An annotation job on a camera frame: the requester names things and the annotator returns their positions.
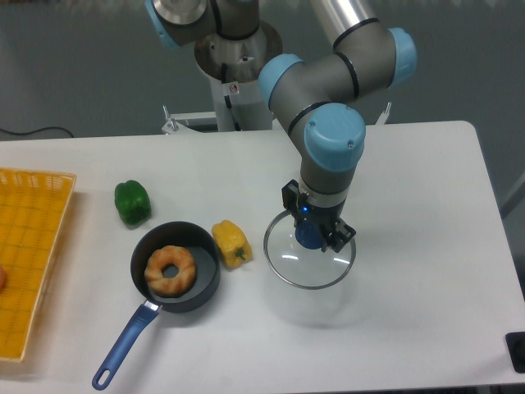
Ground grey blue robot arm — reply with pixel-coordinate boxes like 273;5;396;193
145;1;418;251

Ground glass pot lid blue knob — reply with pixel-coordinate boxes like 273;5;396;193
262;208;357;290

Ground dark pot blue handle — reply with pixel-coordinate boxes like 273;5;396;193
92;222;221;391

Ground black floor cable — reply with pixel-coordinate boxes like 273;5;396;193
0;126;75;139

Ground yellow woven basket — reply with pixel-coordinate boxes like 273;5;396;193
1;167;76;363

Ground yellow bell pepper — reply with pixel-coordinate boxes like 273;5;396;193
212;220;253;269

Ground black device at table edge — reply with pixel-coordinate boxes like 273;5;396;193
505;332;525;373

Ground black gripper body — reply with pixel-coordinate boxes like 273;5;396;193
294;193;346;235

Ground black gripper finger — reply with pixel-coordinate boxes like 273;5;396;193
281;179;300;215
322;221;355;252

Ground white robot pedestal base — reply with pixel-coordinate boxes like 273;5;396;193
194;21;283;132

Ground green bell pepper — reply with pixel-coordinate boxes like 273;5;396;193
114;180;152;227

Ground glazed ring bread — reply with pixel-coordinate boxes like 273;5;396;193
144;245;197;298

